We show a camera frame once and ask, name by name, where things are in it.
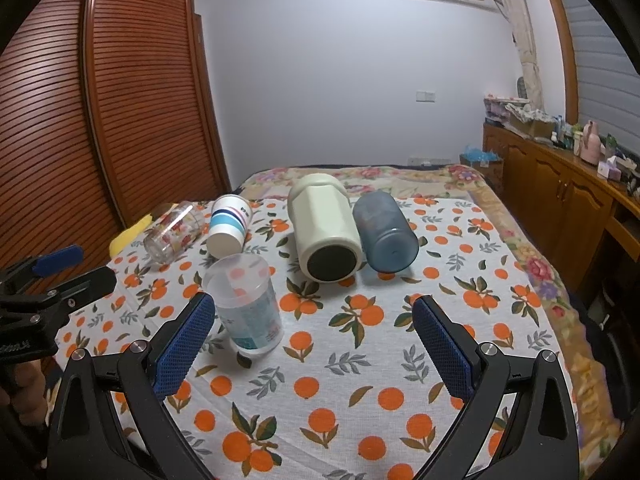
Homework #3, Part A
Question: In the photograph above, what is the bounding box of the striped white paper cup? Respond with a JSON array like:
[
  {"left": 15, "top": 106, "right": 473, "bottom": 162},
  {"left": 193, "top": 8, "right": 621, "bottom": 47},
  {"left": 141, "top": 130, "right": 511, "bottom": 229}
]
[{"left": 207, "top": 194, "right": 254, "bottom": 257}]

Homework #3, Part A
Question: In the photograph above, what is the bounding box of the floral bed blanket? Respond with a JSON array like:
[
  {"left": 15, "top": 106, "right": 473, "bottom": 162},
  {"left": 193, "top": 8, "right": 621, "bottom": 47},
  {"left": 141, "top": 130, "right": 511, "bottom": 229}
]
[{"left": 234, "top": 162, "right": 628, "bottom": 466}]

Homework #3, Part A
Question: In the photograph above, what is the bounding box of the blue plastic bag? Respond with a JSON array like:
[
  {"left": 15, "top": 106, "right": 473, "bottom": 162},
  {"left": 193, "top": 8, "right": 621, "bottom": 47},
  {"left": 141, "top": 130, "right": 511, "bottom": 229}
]
[{"left": 459, "top": 143, "right": 504, "bottom": 169}]

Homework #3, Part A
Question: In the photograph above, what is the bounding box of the wooden window frame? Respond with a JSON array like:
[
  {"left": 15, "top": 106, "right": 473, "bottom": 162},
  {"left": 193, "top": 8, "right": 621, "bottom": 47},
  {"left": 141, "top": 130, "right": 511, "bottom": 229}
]
[{"left": 536, "top": 0, "right": 582, "bottom": 127}]

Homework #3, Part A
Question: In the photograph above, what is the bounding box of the cream patterned curtain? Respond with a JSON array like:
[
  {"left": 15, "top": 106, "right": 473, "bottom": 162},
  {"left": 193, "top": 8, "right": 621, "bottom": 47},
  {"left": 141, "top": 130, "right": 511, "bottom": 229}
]
[{"left": 486, "top": 0, "right": 545, "bottom": 112}]

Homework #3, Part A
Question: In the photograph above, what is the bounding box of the cream insulated cup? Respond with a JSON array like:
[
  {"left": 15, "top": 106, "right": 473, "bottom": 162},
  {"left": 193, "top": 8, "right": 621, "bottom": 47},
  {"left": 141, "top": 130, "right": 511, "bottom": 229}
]
[{"left": 287, "top": 173, "right": 362, "bottom": 282}]

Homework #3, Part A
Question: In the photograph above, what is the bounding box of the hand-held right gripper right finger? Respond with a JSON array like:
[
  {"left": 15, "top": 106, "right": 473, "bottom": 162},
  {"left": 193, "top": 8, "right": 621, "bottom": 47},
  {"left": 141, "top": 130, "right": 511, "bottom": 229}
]
[{"left": 410, "top": 294, "right": 581, "bottom": 480}]

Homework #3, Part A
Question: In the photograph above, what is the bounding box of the pink tissue box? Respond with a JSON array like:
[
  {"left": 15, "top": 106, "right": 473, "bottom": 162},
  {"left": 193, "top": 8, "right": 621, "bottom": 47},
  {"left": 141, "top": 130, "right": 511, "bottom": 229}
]
[{"left": 597, "top": 157, "right": 624, "bottom": 181}]

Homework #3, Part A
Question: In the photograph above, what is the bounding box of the yellow cloth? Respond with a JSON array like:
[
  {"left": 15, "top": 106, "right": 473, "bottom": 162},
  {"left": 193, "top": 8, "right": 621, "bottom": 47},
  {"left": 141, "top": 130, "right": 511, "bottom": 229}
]
[{"left": 109, "top": 213, "right": 154, "bottom": 257}]

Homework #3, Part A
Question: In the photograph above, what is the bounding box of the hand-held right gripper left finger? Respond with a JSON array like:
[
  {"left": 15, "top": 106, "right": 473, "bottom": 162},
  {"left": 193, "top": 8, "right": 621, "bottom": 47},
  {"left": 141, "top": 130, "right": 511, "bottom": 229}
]
[{"left": 47, "top": 292, "right": 216, "bottom": 480}]

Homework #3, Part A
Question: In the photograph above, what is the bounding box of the blue translucent plastic cup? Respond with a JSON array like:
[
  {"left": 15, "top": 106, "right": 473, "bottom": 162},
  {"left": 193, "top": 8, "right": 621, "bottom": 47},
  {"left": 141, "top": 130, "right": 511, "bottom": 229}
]
[{"left": 352, "top": 193, "right": 420, "bottom": 272}]

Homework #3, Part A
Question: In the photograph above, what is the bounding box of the brown louvered wooden wardrobe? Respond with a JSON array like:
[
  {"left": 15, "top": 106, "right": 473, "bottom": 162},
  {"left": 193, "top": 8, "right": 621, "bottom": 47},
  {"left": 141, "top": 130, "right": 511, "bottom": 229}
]
[{"left": 0, "top": 0, "right": 232, "bottom": 283}]

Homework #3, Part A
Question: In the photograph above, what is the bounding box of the person's left hand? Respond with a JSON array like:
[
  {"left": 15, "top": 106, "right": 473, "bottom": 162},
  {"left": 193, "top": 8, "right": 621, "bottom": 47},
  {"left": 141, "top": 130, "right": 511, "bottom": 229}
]
[{"left": 0, "top": 360, "right": 49, "bottom": 433}]

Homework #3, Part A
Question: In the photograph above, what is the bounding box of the clear floral glass cup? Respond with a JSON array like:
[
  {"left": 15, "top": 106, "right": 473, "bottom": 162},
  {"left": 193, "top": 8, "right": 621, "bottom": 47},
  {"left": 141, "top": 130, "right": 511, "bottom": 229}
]
[{"left": 143, "top": 201, "right": 205, "bottom": 264}]

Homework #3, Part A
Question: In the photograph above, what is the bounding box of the floral storage box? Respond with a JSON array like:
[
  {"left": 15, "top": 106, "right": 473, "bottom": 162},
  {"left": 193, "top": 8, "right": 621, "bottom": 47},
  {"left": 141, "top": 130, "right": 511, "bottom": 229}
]
[{"left": 502, "top": 102, "right": 557, "bottom": 140}]

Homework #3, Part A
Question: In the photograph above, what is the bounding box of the white window blind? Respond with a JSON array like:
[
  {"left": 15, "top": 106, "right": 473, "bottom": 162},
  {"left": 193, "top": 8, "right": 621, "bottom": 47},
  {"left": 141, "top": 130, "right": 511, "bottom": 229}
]
[{"left": 549, "top": 0, "right": 640, "bottom": 142}]

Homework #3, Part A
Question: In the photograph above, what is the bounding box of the brown wooden cabinet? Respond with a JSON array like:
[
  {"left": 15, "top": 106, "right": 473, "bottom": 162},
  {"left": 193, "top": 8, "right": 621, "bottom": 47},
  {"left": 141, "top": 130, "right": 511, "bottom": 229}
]
[{"left": 482, "top": 122, "right": 640, "bottom": 323}]

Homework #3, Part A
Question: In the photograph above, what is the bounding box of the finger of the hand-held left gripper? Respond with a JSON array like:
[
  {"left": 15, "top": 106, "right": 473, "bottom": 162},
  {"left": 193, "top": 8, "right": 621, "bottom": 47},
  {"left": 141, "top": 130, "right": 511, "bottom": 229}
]
[
  {"left": 0, "top": 266, "right": 117, "bottom": 322},
  {"left": 0, "top": 245, "right": 85, "bottom": 296}
]

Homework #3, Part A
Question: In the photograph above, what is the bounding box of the orange print tablecloth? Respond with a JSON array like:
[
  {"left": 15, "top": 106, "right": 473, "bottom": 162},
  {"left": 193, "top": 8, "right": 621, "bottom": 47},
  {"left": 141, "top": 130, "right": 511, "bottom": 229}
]
[{"left": 50, "top": 194, "right": 582, "bottom": 480}]

